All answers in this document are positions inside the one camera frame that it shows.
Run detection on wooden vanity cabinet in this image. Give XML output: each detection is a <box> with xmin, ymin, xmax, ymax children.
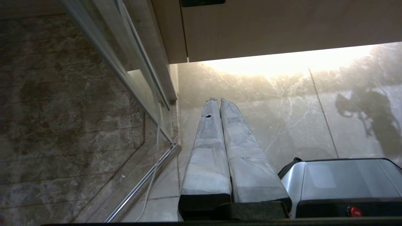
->
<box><xmin>151</xmin><ymin>0</ymin><xmax>402</xmax><ymax>64</ymax></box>

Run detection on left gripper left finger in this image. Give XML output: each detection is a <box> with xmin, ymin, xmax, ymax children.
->
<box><xmin>178</xmin><ymin>98</ymin><xmax>232</xmax><ymax>220</ymax></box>

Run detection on black cabinet handle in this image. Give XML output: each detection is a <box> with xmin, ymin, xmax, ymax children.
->
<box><xmin>180</xmin><ymin>0</ymin><xmax>226</xmax><ymax>8</ymax></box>

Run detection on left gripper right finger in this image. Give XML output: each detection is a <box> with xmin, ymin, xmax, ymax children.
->
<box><xmin>220</xmin><ymin>98</ymin><xmax>292</xmax><ymax>218</ymax></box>

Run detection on glass shower door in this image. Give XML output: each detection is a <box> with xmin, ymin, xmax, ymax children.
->
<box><xmin>0</xmin><ymin>0</ymin><xmax>180</xmax><ymax>224</ymax></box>

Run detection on white cable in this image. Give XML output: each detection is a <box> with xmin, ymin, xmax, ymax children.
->
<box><xmin>134</xmin><ymin>91</ymin><xmax>164</xmax><ymax>222</ymax></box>

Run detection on chrome floor rail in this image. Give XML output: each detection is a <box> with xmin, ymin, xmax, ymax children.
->
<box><xmin>103</xmin><ymin>143</ymin><xmax>182</xmax><ymax>223</ymax></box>

